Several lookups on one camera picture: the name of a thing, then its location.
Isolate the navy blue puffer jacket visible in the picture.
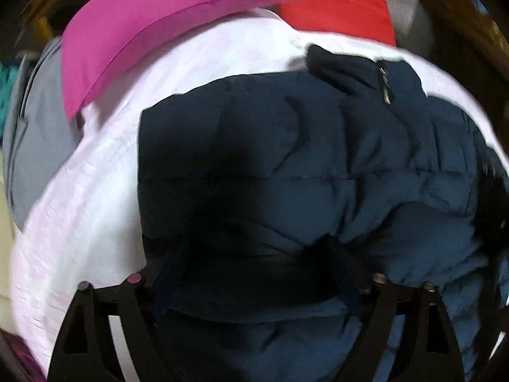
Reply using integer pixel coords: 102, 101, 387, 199
138, 45, 508, 381

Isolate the white pink bed sheet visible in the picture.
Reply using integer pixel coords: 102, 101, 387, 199
10, 9, 508, 370

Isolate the grey garment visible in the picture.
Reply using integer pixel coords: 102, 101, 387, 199
2, 37, 82, 230

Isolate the teal garment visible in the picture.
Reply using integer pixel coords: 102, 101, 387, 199
0, 63, 19, 133

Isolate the magenta pillow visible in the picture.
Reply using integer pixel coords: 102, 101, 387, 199
61, 0, 292, 119

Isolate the red pillow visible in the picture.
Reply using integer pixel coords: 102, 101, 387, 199
277, 0, 396, 46

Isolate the silver foil insulation mat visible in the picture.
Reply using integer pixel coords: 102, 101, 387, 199
387, 0, 435, 59

